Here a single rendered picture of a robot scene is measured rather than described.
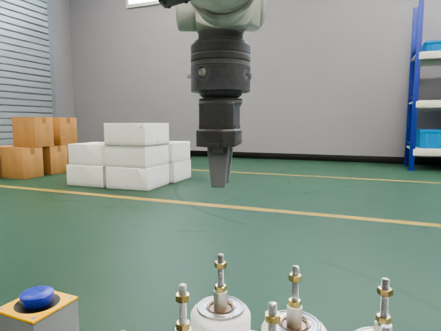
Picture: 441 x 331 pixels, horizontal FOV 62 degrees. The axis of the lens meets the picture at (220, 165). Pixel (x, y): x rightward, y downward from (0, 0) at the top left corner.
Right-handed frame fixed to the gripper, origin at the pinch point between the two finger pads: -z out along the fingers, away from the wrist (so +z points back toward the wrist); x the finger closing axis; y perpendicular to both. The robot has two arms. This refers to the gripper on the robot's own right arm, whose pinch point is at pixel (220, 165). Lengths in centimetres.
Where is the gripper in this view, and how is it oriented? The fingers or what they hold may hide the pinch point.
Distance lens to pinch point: 55.7
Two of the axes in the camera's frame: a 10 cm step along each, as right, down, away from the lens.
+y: -9.9, -0.2, 1.6
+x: 1.6, -1.1, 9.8
